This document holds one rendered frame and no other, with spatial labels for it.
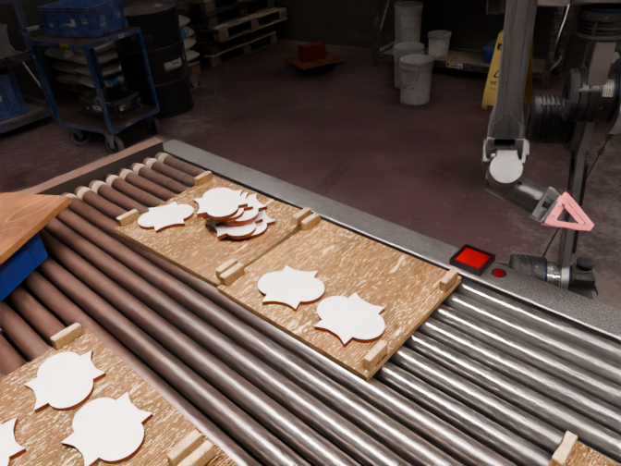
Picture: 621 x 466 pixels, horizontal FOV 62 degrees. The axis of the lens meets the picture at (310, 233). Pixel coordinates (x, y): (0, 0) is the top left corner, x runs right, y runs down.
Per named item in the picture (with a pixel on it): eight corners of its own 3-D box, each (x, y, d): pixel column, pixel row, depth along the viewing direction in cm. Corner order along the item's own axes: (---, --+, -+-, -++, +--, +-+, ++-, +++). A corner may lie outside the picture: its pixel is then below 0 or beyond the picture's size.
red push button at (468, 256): (466, 251, 123) (467, 247, 122) (490, 261, 119) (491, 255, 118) (453, 263, 119) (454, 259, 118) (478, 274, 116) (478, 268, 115)
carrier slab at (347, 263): (319, 223, 136) (318, 217, 136) (461, 282, 113) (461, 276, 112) (217, 292, 115) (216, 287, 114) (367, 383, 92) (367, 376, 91)
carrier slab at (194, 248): (213, 180, 160) (212, 176, 160) (315, 219, 138) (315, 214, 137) (115, 233, 139) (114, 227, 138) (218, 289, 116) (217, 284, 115)
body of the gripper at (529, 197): (540, 220, 96) (503, 201, 99) (537, 221, 106) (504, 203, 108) (559, 190, 95) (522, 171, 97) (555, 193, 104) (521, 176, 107)
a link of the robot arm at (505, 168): (527, 141, 105) (483, 141, 108) (536, 120, 94) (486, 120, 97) (524, 199, 103) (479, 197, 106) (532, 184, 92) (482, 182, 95)
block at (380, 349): (381, 348, 96) (381, 337, 95) (389, 352, 95) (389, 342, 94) (361, 367, 93) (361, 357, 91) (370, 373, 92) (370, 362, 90)
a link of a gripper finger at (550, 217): (582, 244, 92) (533, 217, 95) (578, 242, 99) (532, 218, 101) (604, 211, 91) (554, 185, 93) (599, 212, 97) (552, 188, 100)
